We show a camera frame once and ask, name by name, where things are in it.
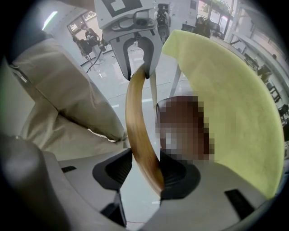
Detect person's beige trousers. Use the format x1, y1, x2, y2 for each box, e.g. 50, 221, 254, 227
10, 0, 128, 156

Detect table with yellow cloth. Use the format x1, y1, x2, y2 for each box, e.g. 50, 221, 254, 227
161, 29, 285, 200

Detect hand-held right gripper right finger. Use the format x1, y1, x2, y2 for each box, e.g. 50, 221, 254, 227
140, 155, 278, 231

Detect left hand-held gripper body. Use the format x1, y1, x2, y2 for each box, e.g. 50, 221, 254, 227
94, 0, 158, 43

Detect yellow-green tablecloth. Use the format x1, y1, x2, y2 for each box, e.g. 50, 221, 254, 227
161, 29, 285, 200

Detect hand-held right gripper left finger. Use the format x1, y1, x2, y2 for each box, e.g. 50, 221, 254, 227
0, 133, 134, 231

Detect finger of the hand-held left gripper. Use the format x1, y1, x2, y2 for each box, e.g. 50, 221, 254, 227
110, 37, 136, 81
137, 31, 163, 79

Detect wooden chair with brown seat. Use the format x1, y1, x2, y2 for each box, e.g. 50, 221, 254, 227
125, 66, 215, 197

